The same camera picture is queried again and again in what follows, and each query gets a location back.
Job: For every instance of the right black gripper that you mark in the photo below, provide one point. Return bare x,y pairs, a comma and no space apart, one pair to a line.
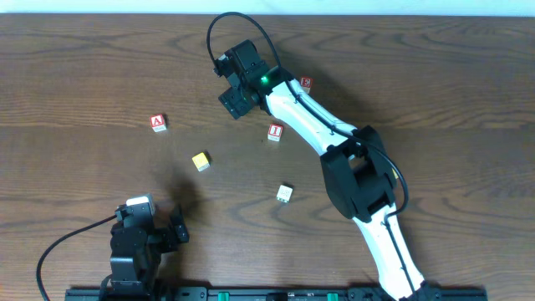
232,79

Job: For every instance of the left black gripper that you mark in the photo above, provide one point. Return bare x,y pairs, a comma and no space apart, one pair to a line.
168,236

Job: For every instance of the red letter I block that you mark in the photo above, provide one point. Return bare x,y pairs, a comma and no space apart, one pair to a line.
275,132

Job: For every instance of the red letter A block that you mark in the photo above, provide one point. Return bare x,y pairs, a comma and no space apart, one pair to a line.
158,123

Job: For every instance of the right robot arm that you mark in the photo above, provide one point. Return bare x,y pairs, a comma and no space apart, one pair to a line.
359,177

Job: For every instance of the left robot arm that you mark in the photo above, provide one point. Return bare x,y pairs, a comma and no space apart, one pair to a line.
138,240

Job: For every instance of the red letter E block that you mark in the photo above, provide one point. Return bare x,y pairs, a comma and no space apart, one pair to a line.
306,84

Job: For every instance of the yellow block left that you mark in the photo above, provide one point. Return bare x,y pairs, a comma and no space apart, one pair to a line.
201,161

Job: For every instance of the cream block green edge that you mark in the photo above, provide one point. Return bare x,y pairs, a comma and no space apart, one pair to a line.
284,193

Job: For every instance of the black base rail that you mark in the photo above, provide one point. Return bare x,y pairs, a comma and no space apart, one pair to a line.
349,294

